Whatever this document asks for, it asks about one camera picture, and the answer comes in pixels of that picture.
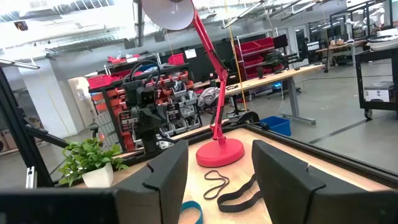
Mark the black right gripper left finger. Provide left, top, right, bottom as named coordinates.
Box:
left=112, top=139, right=190, bottom=224

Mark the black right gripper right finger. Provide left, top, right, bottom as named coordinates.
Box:
left=251, top=139, right=398, bottom=224

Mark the blue rubber band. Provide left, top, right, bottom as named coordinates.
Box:
left=180, top=200, right=204, bottom=224

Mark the thin black rubber band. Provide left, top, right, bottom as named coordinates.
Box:
left=203, top=169, right=230, bottom=200

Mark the wide black rubber band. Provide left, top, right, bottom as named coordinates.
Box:
left=216, top=173, right=264, bottom=213

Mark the blue plastic floor bin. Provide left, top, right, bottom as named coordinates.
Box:
left=259, top=116, right=292, bottom=137

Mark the red storage bin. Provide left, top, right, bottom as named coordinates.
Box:
left=167, top=53, right=186, bottom=66
left=86, top=74, right=113, bottom=90

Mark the shelf rack with small bins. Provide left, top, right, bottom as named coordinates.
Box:
left=88, top=62, right=203, bottom=153

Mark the red desk lamp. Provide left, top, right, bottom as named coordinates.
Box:
left=141, top=0, right=246, bottom=168

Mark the small black orange cart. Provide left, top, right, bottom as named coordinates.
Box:
left=89, top=124, right=105, bottom=141

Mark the grey cloth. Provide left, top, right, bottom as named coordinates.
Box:
left=198, top=86, right=220, bottom=108

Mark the green plant in white pot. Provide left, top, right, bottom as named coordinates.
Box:
left=57, top=138, right=129, bottom=189

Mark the black office chair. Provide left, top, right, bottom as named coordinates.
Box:
left=225, top=93, right=248, bottom=119

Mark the metal rack with red bins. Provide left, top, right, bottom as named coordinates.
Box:
left=234, top=36, right=280, bottom=80

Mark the black wheeled cart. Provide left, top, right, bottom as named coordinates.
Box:
left=354, top=48, right=398, bottom=119

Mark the white box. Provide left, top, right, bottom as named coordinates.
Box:
left=363, top=82, right=396, bottom=103

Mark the ceiling light strip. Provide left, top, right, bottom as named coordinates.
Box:
left=221, top=0, right=267, bottom=30
left=0, top=58, right=41, bottom=70

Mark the black monitor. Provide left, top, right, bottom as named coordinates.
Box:
left=272, top=33, right=289, bottom=49

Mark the wooden desk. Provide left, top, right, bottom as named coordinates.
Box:
left=315, top=39, right=368, bottom=73

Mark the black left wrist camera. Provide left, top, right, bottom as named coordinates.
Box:
left=136, top=86, right=157, bottom=106

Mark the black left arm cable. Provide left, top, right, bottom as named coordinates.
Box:
left=238, top=111, right=261, bottom=125

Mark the yellow cable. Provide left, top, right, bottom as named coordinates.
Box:
left=223, top=0, right=248, bottom=112

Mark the silver frame bracket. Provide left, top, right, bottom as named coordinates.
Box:
left=25, top=166, right=38, bottom=189

